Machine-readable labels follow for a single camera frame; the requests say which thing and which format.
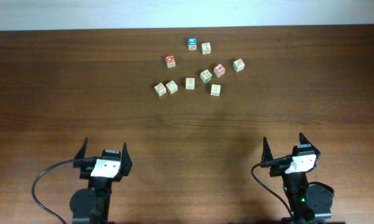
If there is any green sided wooden block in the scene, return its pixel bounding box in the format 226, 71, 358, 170
233, 58, 245, 72

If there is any red top wooden block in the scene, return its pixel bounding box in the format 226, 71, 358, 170
165, 55, 176, 68

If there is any red number nine block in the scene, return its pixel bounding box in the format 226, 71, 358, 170
213, 63, 226, 77

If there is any wooden block letter I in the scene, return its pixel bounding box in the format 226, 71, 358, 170
210, 84, 221, 96

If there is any blue top wooden block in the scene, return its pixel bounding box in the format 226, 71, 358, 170
187, 37, 197, 50

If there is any plain wooden block letter J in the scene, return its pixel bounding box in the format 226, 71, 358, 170
201, 42, 212, 55

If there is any left black cable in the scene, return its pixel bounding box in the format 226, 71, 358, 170
30, 157, 97, 224

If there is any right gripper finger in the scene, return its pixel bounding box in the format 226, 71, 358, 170
261, 137, 273, 163
298, 133, 320, 156

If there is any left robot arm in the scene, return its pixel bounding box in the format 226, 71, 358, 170
70, 139, 133, 224

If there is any wooden block with apple picture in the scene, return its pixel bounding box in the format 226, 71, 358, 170
166, 80, 178, 94

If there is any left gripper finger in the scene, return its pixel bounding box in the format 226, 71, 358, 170
74, 138, 88, 160
120, 142, 133, 175

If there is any green edged picture block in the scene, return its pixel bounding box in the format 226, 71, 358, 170
200, 70, 212, 83

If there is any right black cable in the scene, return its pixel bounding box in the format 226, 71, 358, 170
250, 156, 295, 218

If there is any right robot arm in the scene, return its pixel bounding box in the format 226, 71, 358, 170
259, 133, 334, 223

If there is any black cable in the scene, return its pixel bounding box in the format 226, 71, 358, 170
250, 156, 295, 218
30, 157, 97, 224

